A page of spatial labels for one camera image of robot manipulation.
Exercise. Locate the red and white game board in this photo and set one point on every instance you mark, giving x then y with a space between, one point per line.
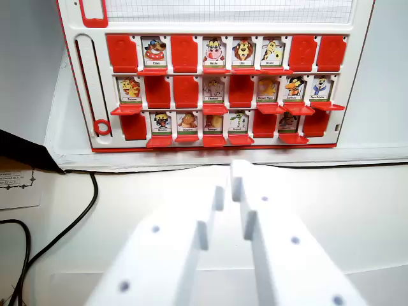
105 95

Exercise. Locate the white printed paper sheet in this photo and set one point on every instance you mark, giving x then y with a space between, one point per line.
19 194

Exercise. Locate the red board flap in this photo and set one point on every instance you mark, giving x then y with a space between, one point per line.
127 110

